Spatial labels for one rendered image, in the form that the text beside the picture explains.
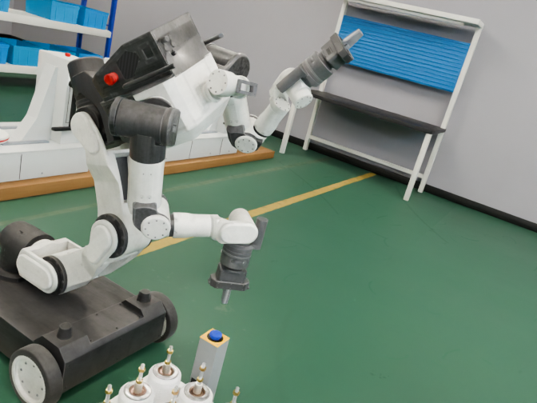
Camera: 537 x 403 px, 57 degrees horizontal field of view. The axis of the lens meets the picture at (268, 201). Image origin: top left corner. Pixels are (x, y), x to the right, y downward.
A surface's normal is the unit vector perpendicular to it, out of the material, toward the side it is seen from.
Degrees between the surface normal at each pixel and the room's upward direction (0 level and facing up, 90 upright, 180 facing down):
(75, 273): 90
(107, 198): 90
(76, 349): 46
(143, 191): 101
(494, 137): 90
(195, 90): 59
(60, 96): 90
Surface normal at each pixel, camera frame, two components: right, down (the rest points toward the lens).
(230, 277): 0.22, 0.36
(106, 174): -0.47, 0.55
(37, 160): 0.83, 0.37
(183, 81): 0.84, -0.17
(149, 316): 0.76, -0.38
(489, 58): -0.50, 0.15
